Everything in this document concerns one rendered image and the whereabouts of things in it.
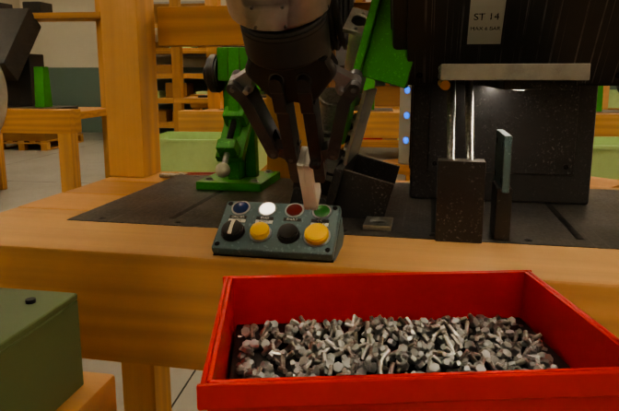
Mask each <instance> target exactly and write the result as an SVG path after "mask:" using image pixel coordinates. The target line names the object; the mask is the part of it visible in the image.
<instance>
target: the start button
mask: <svg viewBox="0 0 619 411"><path fill-rule="evenodd" d="M304 235H305V239H306V241H307V242H308V243H310V244H313V245H319V244H322V243H324V242H326V241H327V240H328V238H329V230H328V229H327V227H326V226H324V225H322V224H321V223H314V224H311V225H309V226H308V227H307V228H306V229H305V232H304Z"/></svg>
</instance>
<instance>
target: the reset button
mask: <svg viewBox="0 0 619 411"><path fill-rule="evenodd" d="M250 234H251V237H252V238H253V239H255V240H263V239H265V238H267V237H268V235H269V234H270V229H269V226H268V225H267V224H266V223H264V222H256V223H254V224H253V225H252V226H251V229H250Z"/></svg>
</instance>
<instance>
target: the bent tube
mask: <svg viewBox="0 0 619 411"><path fill-rule="evenodd" d="M367 16H368V11H367V10H364V9H361V8H357V7H353V8H352V10H351V12H350V14H349V16H348V18H347V20H346V22H345V25H344V27H343V32H345V33H349V36H348V44H347V54H346V59H345V69H346V70H348V71H350V72H351V71H352V70H353V67H354V63H355V60H356V54H357V51H358V47H359V43H360V41H361V37H362V33H363V30H364V27H365V23H366V20H367Z"/></svg>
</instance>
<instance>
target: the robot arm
mask: <svg viewBox="0 0 619 411"><path fill-rule="evenodd" d="M226 2H227V7H228V13H229V14H230V15H231V17H232V19H233V20H235V21H236V22H237V23H238V24H240V29H241V33H242V38H243V41H244V46H245V50H246V54H247V56H248V61H247V64H246V65H245V68H244V69H243V70H241V71H240V70H234V71H233V72H232V75H231V77H230V79H229V81H228V84H227V87H226V90H227V92H228V94H229V95H230V96H231V97H232V98H234V99H235V100H236V101H237V102H238V103H239V104H240V106H241V108H242V109H243V110H244V112H245V114H246V116H247V118H248V120H249V122H250V123H251V126H252V128H253V130H254V132H255V134H256V135H257V136H258V138H259V140H260V142H261V144H262V146H263V148H264V150H265V152H266V154H267V156H268V157H269V158H270V159H277V158H282V159H285V160H286V162H287V166H288V170H289V175H290V179H291V181H292V182H299V183H300V189H301V193H302V199H303V204H304V209H305V210H311V209H312V210H317V209H318V206H319V202H320V197H321V184H320V182H321V183H324V182H325V179H326V174H327V165H326V159H330V160H337V159H338V158H339V153H340V149H341V145H342V141H343V136H344V131H345V124H346V120H347V115H348V112H349V107H350V104H351V103H352V102H353V100H354V99H355V98H356V96H357V95H358V93H359V92H360V88H361V81H362V76H363V74H362V72H361V71H360V70H359V69H353V70H352V71H351V72H350V71H348V70H346V69H344V68H342V67H341V66H339V65H338V60H337V58H336V56H335V55H334V54H333V51H332V49H331V42H330V33H329V24H328V16H327V10H328V9H329V6H330V3H331V0H226ZM332 80H334V81H335V90H336V92H337V94H338V95H339V97H338V101H337V105H336V110H335V115H334V120H333V129H332V133H331V138H330V140H328V141H325V142H324V136H323V129H322V122H321V109H320V102H319V96H320V95H321V94H322V92H323V91H324V90H325V89H326V88H327V86H328V85H329V84H330V82H331V81H332ZM255 84H256V85H257V86H258V87H259V88H261V89H262V90H263V91H264V92H265V93H266V94H267V95H268V96H269V97H270V98H272V101H273V105H274V113H276V116H277V121H278V125H279V130H280V132H279V130H278V128H277V126H276V124H275V122H274V120H273V118H272V116H271V114H270V112H269V111H268V109H267V107H266V105H265V103H264V101H263V98H262V96H261V94H260V92H259V90H258V89H257V87H256V86H255ZM7 101H8V95H7V86H6V79H5V76H4V73H3V71H2V68H1V66H0V131H1V129H2V127H3V124H4V121H5V118H6V111H7ZM294 102H298V103H299V105H300V111H301V113H302V114H303V120H304V125H305V131H306V137H307V142H308V147H301V148H300V145H301V140H299V134H298V124H297V118H296V112H295V106H294Z"/></svg>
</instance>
